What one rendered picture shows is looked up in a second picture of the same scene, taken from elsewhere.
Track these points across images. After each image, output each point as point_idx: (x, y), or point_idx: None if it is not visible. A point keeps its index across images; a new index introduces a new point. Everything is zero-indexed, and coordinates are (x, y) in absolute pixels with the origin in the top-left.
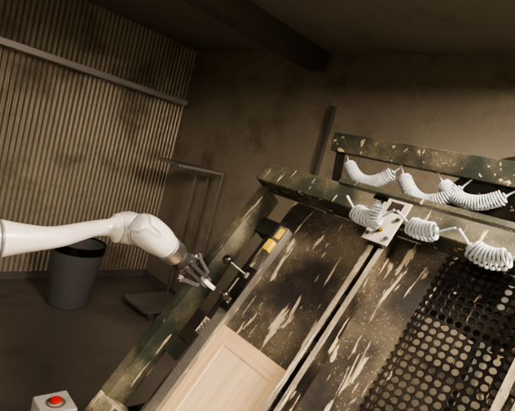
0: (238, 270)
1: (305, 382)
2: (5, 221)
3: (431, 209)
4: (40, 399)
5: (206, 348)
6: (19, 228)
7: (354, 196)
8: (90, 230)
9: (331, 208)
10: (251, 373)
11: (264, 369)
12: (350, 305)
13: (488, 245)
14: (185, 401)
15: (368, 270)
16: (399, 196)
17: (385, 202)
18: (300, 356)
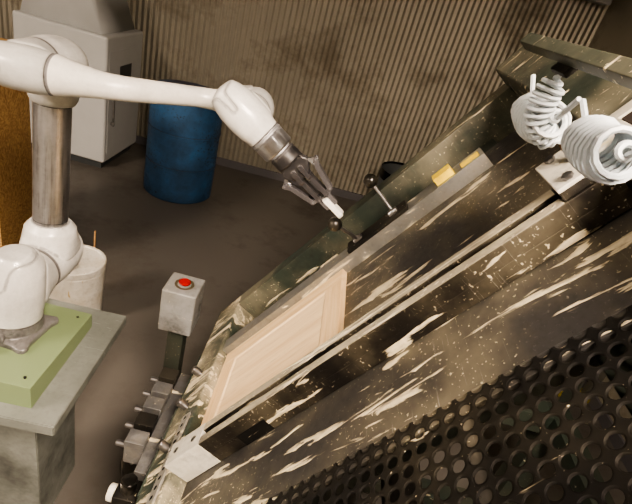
0: (382, 200)
1: (329, 376)
2: (57, 55)
3: (623, 83)
4: (175, 276)
5: (313, 290)
6: (67, 65)
7: (592, 91)
8: (176, 93)
9: None
10: (315, 337)
11: (324, 339)
12: (446, 290)
13: None
14: (265, 338)
15: (509, 237)
16: (579, 57)
17: None
18: (339, 336)
